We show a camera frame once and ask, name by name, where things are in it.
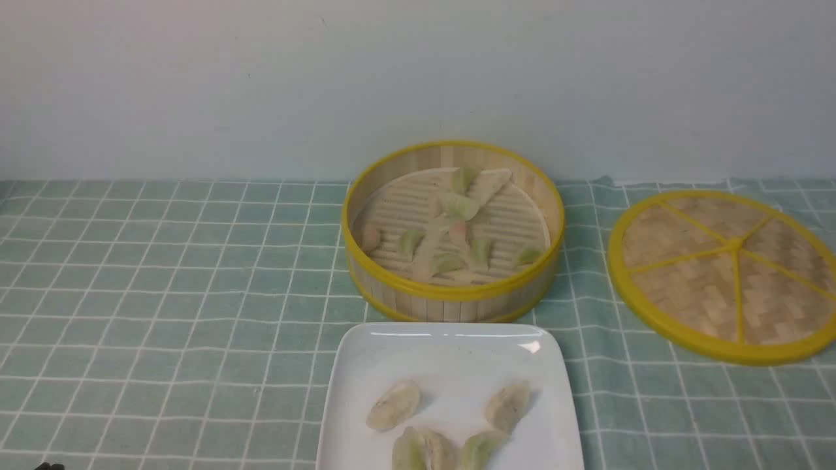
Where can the pale dumpling on plate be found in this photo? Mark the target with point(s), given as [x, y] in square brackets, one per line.
[395, 406]
[507, 406]

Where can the green dumpling steamer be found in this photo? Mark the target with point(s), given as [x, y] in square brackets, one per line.
[480, 252]
[461, 180]
[527, 255]
[446, 262]

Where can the green dumpling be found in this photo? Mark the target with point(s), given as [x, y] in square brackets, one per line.
[480, 448]
[408, 243]

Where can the white perforated steamer liner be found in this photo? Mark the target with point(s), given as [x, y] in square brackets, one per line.
[497, 209]

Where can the pale dumpling left on plate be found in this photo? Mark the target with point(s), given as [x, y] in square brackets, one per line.
[395, 406]

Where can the yellow-rimmed woven steamer lid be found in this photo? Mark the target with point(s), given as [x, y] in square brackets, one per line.
[725, 276]

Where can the green dumpling steamer right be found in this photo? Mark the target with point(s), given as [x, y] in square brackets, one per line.
[527, 255]

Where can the yellow-rimmed bamboo steamer basket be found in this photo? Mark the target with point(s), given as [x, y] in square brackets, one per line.
[407, 300]

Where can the green checkered tablecloth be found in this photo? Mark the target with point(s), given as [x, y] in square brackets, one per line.
[193, 324]

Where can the pink dumpling in steamer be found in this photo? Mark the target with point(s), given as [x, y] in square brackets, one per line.
[370, 237]

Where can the pale dumpling right on plate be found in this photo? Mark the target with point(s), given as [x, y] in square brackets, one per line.
[507, 406]

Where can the green dumpling steamer top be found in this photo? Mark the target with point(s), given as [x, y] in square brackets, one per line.
[461, 180]

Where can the white square plate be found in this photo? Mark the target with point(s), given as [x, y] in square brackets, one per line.
[458, 368]

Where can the green-white dumpling bottom centre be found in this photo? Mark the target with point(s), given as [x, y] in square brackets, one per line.
[423, 448]

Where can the green dumpling steamer middle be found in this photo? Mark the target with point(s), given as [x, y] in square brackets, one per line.
[480, 252]

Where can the pink-green dumpling steamer centre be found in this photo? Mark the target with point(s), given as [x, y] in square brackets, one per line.
[458, 232]

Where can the green dumpling steamer front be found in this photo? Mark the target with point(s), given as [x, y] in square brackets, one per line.
[446, 262]

